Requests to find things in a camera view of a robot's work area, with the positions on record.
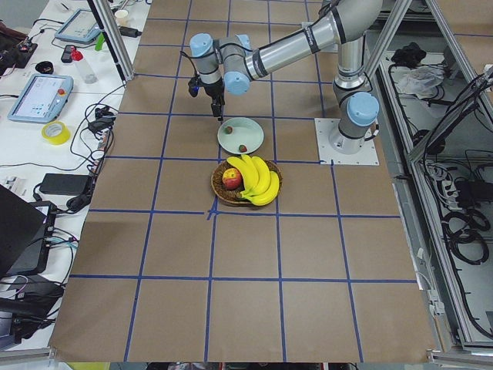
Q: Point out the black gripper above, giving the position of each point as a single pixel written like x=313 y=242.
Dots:
x=212 y=92

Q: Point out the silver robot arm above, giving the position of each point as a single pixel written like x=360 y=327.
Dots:
x=229 y=65

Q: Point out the pale green plate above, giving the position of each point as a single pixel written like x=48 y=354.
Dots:
x=245 y=132

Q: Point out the red yellow apple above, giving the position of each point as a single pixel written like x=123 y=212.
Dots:
x=232 y=178

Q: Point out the yellow banana bunch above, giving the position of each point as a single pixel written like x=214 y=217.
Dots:
x=261 y=184

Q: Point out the woven wicker basket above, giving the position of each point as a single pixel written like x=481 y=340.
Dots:
x=227 y=195

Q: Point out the paper cup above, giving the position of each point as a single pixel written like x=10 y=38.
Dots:
x=122 y=17

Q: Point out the clear bottle red cap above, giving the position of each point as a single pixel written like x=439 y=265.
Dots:
x=83 y=67

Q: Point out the blue teach pendant far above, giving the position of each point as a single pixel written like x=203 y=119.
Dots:
x=81 y=27

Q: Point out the blue teach pendant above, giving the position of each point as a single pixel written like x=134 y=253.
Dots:
x=81 y=27
x=42 y=99

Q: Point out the yellow tape roll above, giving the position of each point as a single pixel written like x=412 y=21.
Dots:
x=56 y=133

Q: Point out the black power adapter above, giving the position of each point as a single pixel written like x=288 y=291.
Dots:
x=64 y=184

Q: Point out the blue teach pendant near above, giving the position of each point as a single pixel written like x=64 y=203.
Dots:
x=42 y=99

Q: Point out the black laptop computer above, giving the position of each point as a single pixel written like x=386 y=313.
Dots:
x=25 y=232

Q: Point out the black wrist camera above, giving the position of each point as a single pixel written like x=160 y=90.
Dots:
x=194 y=86

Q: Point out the aluminium frame post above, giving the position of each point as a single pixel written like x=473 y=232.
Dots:
x=110 y=31

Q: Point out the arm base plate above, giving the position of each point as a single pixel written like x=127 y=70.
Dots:
x=336 y=149

